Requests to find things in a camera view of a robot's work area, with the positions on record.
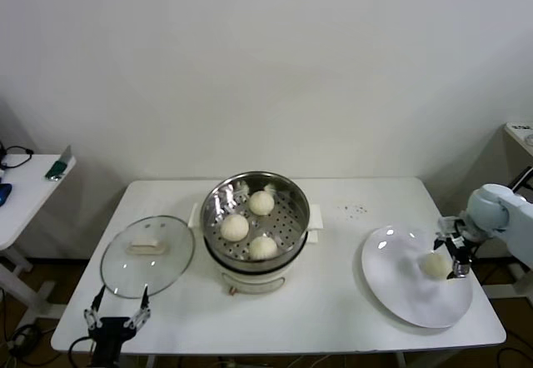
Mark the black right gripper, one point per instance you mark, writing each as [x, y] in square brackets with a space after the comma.
[458, 249]

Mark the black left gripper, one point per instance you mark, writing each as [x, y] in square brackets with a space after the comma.
[109, 334]

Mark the white steamed baozi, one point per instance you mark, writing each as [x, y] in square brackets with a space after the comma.
[262, 202]
[263, 248]
[435, 266]
[234, 227]

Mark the round glass pot lid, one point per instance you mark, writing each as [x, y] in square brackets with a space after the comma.
[175, 255]

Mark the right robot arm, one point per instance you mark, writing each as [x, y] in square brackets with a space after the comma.
[487, 210]

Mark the perforated steel steamer basket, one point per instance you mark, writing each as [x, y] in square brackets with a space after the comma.
[218, 201]

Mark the white round plate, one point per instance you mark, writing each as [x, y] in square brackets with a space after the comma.
[395, 272]

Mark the white floor stand base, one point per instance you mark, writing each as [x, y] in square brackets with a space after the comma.
[525, 280]

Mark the dark crumb specks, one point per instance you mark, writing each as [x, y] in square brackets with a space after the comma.
[352, 210]

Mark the beige side cabinet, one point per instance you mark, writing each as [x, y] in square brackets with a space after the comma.
[516, 155]

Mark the white electric cooking pot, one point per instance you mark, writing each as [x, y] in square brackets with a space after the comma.
[250, 278]

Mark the white side table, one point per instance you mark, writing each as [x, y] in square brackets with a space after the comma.
[29, 193]

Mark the blue object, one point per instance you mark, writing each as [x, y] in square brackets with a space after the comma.
[4, 193]

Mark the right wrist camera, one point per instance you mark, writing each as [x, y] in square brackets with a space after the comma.
[447, 224]

